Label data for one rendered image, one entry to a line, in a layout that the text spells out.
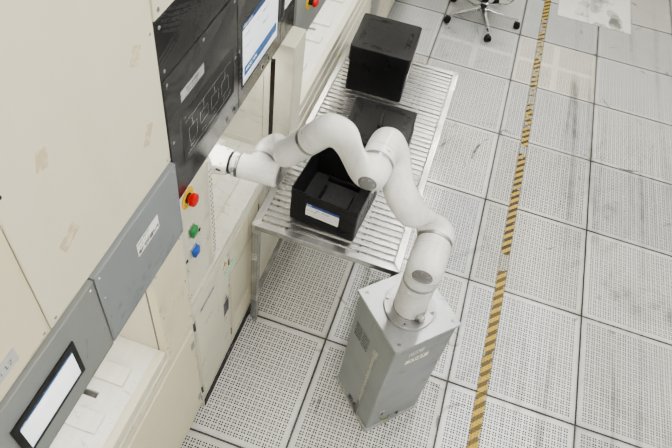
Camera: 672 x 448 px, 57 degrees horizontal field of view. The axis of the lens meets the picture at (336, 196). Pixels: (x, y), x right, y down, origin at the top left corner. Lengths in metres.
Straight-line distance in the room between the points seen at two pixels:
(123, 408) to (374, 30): 1.94
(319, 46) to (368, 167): 1.49
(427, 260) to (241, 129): 1.01
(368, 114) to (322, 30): 0.62
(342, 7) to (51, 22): 2.49
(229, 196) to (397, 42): 1.11
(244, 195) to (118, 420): 0.91
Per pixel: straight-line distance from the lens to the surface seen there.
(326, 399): 2.93
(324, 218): 2.38
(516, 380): 3.19
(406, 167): 1.83
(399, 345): 2.23
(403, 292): 2.16
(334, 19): 3.30
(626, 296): 3.72
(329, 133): 1.74
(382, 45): 2.93
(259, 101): 2.40
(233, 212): 2.34
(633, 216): 4.12
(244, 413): 2.89
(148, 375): 2.05
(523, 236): 3.69
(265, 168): 2.00
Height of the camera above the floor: 2.70
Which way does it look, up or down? 49 degrees down
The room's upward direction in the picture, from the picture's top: 10 degrees clockwise
